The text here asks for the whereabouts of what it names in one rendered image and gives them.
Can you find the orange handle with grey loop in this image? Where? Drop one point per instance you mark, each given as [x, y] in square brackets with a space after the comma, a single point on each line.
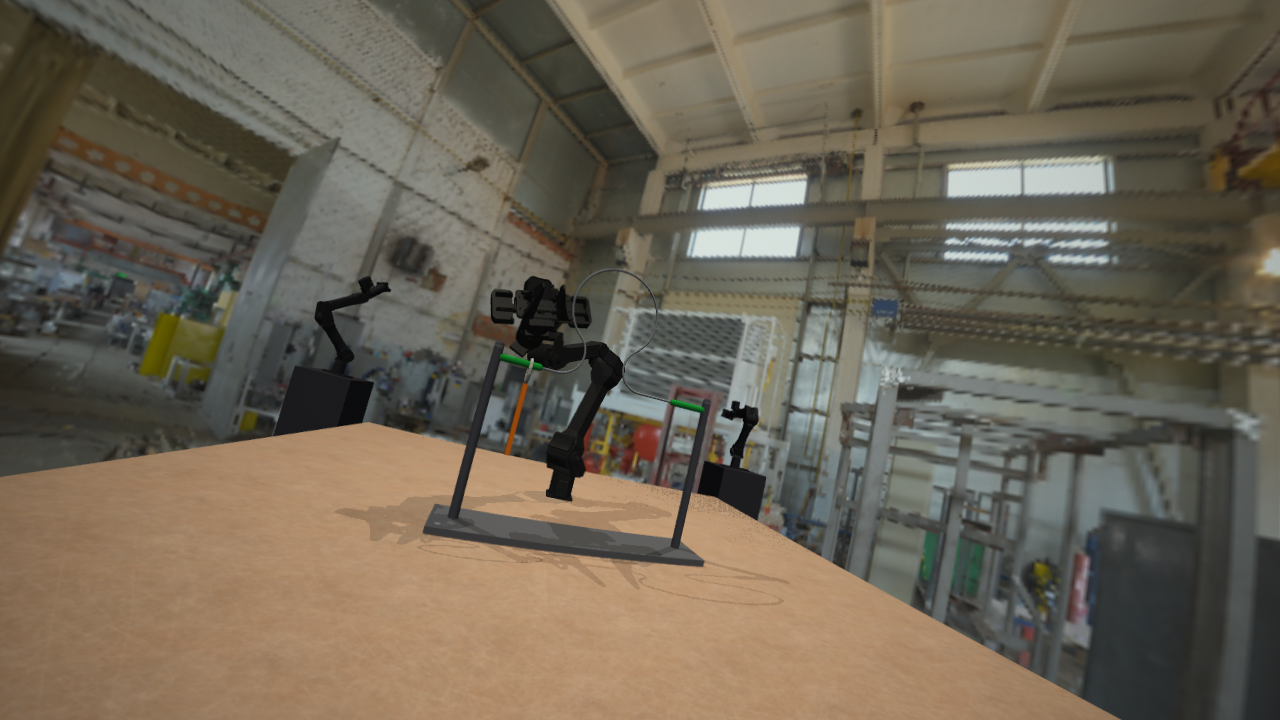
[518, 408]

